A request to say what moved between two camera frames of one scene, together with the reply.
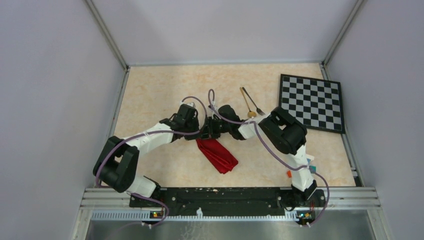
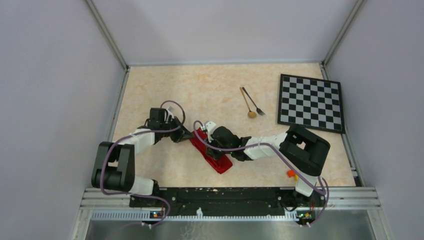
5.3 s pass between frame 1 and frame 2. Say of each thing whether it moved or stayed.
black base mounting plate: stayed
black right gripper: moved
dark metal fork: stayed
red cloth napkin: stayed
